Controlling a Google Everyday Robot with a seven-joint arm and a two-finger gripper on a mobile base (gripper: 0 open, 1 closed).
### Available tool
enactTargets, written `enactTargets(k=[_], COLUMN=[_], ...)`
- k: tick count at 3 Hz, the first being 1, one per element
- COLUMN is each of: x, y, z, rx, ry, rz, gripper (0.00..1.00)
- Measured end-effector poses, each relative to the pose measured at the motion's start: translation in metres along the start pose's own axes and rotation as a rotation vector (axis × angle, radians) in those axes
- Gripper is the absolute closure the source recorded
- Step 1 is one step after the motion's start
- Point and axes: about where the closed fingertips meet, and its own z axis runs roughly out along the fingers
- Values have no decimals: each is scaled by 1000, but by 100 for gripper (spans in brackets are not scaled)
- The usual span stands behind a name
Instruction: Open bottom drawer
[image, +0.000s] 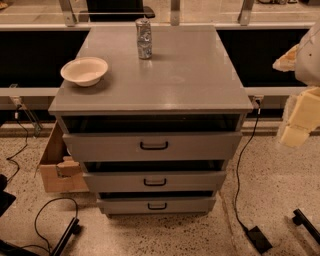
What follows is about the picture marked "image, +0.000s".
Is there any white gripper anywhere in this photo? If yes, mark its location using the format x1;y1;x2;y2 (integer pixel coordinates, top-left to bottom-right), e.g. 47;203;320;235
279;87;320;148

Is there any grey top drawer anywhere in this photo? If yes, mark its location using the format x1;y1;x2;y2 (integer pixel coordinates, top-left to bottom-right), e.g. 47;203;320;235
63;132;242;162

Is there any grey middle drawer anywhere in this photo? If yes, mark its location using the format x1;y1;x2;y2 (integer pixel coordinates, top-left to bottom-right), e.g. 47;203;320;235
83;171;226;192

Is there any grey drawer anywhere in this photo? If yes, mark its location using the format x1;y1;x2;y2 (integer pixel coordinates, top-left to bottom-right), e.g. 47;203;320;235
63;132;242;162
97;197;216;215
83;171;226;192

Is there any black cable left floor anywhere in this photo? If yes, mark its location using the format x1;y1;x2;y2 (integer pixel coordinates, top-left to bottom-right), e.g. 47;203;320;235
20;196;80;254

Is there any grey bottom drawer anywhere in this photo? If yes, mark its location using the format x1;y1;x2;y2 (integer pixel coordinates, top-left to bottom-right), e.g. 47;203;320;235
97;197;216;215

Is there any cardboard box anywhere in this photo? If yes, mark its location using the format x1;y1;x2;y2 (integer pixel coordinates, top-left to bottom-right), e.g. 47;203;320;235
38;123;88;193

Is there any grey drawer cabinet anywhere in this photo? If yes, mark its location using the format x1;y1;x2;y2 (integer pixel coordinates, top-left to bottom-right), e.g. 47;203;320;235
49;25;252;200

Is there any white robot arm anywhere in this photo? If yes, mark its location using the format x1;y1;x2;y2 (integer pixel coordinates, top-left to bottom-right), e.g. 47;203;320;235
272;21;320;148

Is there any black power adapter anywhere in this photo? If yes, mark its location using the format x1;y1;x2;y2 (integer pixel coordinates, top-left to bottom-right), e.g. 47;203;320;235
246;226;272;254

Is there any silver drink can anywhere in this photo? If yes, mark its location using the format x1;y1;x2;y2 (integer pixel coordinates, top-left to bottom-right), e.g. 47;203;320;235
135;18;152;59

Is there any black office chair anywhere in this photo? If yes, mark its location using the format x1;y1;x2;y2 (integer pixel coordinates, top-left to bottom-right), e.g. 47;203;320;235
79;0;155;22

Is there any black cable left wall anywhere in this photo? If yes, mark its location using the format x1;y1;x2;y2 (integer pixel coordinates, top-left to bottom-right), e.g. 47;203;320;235
5;104;30;184

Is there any black stand leg right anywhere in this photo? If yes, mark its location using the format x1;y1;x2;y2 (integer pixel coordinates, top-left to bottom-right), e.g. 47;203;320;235
292;209;320;245

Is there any black stand leg left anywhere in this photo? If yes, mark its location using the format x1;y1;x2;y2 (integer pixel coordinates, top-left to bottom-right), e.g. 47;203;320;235
0;217;81;256

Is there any black stand leg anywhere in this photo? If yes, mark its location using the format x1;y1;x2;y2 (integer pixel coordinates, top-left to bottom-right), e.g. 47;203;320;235
0;217;81;256
292;209;320;245

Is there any black power cable right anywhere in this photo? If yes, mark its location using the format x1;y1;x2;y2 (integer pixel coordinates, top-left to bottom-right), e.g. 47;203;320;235
232;99;263;231

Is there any white bowl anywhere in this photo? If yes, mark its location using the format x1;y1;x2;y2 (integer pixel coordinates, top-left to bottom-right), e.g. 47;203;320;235
60;57;108;87

